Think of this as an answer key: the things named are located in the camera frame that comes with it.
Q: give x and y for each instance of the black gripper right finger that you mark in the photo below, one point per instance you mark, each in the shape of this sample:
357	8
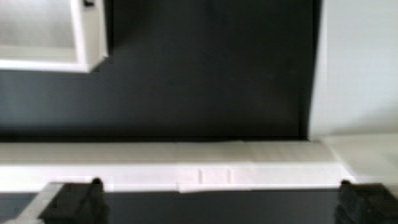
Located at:
366	204

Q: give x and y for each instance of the white drawer cabinet box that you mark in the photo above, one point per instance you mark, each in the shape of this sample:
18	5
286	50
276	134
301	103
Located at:
354	103

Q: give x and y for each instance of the white U-shaped border frame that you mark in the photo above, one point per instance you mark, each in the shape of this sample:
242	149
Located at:
192	167

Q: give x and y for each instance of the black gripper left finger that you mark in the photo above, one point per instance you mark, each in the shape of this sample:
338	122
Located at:
68	204

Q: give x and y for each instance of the white front drawer tray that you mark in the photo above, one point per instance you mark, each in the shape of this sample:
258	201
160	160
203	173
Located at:
52	35

